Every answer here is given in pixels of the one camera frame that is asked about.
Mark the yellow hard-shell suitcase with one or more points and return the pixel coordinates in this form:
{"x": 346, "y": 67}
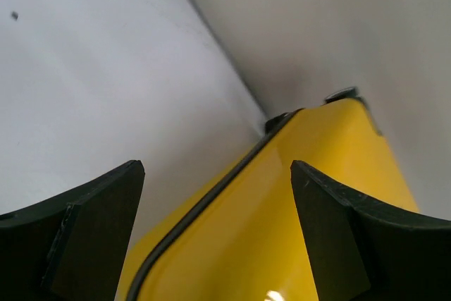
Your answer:
{"x": 239, "y": 237}

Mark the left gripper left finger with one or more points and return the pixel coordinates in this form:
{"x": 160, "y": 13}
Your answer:
{"x": 72, "y": 246}

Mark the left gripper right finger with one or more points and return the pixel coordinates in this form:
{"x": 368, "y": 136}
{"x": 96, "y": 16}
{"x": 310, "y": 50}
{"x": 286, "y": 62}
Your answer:
{"x": 361, "y": 248}

